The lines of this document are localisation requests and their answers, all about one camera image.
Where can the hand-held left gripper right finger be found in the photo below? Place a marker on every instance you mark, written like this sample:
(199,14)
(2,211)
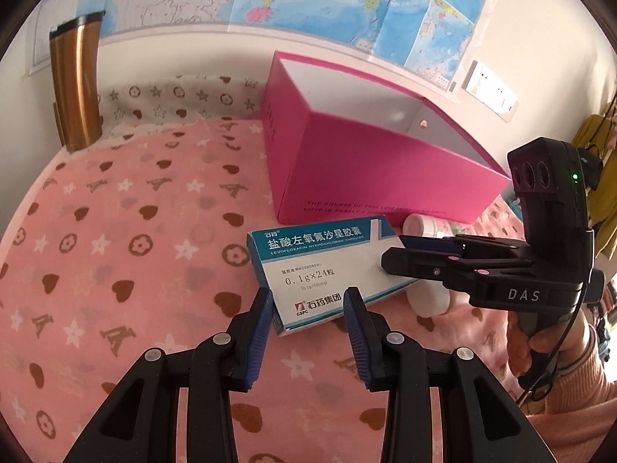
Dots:
(359,342)

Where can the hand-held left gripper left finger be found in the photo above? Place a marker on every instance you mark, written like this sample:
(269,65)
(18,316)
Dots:
(258,342)

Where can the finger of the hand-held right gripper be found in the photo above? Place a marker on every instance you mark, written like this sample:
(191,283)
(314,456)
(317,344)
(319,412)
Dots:
(424,242)
(424,265)

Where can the plain white plastic bottle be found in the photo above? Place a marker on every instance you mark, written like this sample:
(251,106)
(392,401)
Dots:
(429,301)

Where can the white and teal medicine box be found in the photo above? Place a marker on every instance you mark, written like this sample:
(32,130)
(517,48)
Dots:
(328,270)

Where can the pink cardboard box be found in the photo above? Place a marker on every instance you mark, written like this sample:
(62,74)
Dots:
(361,169)

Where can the person's right forearm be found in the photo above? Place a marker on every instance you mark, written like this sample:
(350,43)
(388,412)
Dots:
(578,395)

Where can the person's right hand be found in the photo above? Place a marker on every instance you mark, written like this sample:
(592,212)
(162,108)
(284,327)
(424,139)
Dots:
(542,342)

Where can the white labelled plastic bottle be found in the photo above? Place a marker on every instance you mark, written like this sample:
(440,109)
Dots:
(419,225)

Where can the yellow hanging clothing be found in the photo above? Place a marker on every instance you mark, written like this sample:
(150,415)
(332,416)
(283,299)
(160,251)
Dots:
(595,130)

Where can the pink printed blanket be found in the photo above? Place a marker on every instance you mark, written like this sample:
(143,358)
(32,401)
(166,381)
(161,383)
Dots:
(120,226)

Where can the bronze metal thermos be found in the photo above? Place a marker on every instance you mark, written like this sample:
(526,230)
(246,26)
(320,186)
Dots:
(77,82)

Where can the white wall socket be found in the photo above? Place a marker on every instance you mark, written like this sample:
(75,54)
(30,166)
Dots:
(491,89)

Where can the colourful wall map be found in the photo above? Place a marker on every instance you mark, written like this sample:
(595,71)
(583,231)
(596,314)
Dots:
(313,0)

